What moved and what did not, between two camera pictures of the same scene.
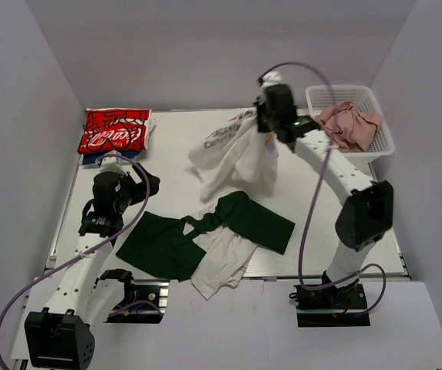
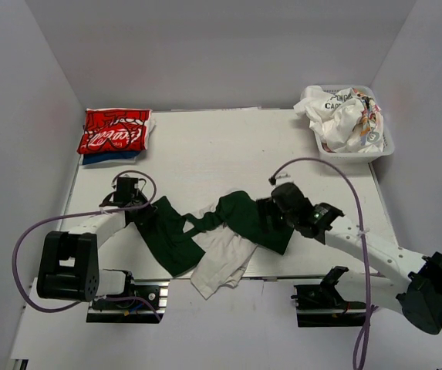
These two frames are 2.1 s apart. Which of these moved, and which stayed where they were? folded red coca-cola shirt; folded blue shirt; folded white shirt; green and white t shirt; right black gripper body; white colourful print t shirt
Moved: right black gripper body; green and white t shirt; white colourful print t shirt
Stayed: folded blue shirt; folded white shirt; folded red coca-cola shirt
